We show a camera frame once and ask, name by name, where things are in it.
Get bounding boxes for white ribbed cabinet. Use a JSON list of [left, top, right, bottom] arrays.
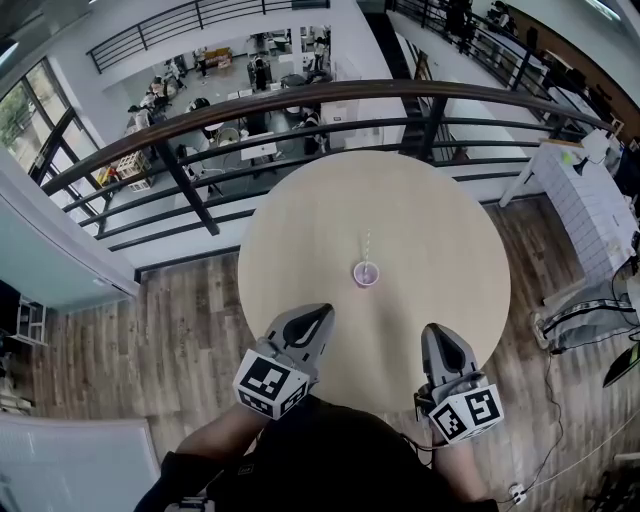
[[0, 414, 161, 512]]

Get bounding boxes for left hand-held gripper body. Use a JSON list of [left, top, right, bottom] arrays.
[[233, 334, 317, 420]]

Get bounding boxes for person's black clothing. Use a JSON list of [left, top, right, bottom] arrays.
[[132, 394, 496, 512]]

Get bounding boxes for person's left forearm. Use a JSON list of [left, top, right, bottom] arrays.
[[179, 402, 274, 459]]

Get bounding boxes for white tiled table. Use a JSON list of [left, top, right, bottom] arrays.
[[498, 139, 640, 281]]

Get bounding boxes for black chair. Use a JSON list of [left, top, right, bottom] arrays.
[[584, 469, 640, 512]]

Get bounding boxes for light wooden crate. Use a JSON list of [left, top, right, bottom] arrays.
[[107, 152, 154, 191]]

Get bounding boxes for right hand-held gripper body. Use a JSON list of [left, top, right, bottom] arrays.
[[414, 372, 504, 446]]

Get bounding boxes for white box device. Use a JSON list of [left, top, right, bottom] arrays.
[[582, 129, 614, 164]]

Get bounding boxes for small white rack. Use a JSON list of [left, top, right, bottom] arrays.
[[16, 294, 49, 346]]

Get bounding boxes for dark curved balcony railing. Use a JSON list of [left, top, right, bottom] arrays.
[[42, 78, 616, 251]]

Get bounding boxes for black floor cable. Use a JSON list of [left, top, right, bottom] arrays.
[[522, 347, 564, 494]]

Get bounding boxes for white floor cable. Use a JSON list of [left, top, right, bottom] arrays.
[[524, 424, 640, 494]]

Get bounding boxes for person's right forearm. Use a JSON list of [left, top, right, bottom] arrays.
[[432, 439, 494, 504]]

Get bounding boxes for red plastic cup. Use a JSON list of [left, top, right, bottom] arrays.
[[352, 260, 381, 290]]

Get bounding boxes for black and green oval object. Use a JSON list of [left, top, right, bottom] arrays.
[[602, 342, 640, 389]]

